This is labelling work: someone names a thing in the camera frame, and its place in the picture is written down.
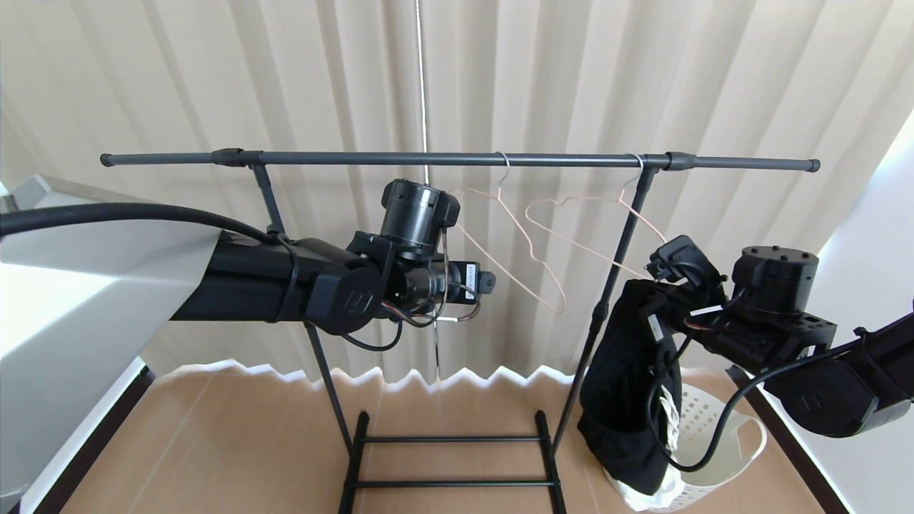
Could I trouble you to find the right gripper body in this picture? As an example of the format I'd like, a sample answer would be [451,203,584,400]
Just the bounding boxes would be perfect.
[638,286,736,351]

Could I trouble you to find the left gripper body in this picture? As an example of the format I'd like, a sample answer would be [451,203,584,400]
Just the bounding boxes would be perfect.
[398,258,496,309]

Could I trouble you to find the black shorts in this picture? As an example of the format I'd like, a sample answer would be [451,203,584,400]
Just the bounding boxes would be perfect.
[577,278,683,497]

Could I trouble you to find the pink clothes hanger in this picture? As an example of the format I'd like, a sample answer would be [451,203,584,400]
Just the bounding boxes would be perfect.
[526,155,668,283]
[443,152,568,315]

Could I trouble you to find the black clothes rack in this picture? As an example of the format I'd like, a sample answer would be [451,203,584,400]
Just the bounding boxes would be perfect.
[100,148,820,514]

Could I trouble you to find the white laundry basket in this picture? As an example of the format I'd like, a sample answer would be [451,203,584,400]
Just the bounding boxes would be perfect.
[668,382,768,512]

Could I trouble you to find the white garment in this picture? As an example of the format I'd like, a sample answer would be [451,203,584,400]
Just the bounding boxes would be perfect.
[603,468,688,513]

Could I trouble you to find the beige curtain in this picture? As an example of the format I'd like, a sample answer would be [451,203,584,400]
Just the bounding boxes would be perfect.
[0,0,914,386]

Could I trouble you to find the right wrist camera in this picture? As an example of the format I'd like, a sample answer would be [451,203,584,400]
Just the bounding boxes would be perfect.
[646,234,723,290]

